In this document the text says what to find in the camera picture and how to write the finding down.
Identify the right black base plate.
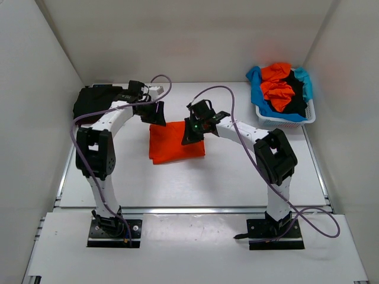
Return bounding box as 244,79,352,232
233,219,305,250

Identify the white plastic laundry basket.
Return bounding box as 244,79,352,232
255,67,316,128

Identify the blue t shirt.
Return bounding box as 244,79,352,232
246,66,305,120

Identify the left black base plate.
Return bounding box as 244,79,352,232
86,218,143,249

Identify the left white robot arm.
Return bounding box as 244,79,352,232
71,80,167,241

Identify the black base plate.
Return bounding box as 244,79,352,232
86,218,143,249
233,219,305,250

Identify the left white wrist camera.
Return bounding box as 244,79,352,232
147,85,164,98

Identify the orange t shirt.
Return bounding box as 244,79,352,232
149,121,205,164
261,63,295,112

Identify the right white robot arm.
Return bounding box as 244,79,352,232
182,99,298,237

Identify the black t shirt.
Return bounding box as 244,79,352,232
266,70,306,118
73,86,127,119

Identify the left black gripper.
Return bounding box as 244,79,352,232
135,99,166,127

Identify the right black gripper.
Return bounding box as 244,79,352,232
183,117,208,145

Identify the black label sticker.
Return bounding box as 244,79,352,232
92,84,113,88

